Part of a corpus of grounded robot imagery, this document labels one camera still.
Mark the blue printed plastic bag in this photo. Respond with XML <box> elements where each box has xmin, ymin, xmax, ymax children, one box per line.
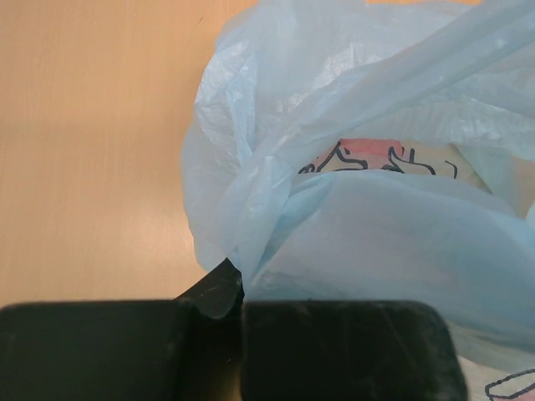
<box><xmin>181</xmin><ymin>1</ymin><xmax>534</xmax><ymax>400</ymax></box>

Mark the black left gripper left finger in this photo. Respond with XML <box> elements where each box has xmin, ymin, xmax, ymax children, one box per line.
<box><xmin>1</xmin><ymin>261</ymin><xmax>243</xmax><ymax>400</ymax></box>

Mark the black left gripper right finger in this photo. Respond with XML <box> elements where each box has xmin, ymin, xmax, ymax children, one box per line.
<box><xmin>241</xmin><ymin>301</ymin><xmax>469</xmax><ymax>401</ymax></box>

